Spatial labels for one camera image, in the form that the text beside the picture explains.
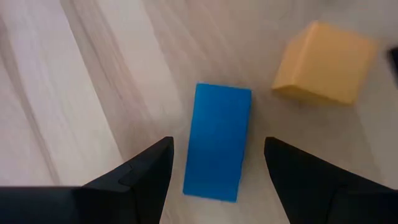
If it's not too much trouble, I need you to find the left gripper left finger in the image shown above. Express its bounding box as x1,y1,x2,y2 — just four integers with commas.
74,136,174,224

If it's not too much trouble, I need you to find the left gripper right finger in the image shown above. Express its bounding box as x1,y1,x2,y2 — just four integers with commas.
264,136,398,224

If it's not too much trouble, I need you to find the blue wooden block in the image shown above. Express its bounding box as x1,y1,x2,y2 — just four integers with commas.
182,82,252,203

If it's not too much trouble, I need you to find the small orange cube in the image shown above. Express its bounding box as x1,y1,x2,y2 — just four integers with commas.
271,20,379,106

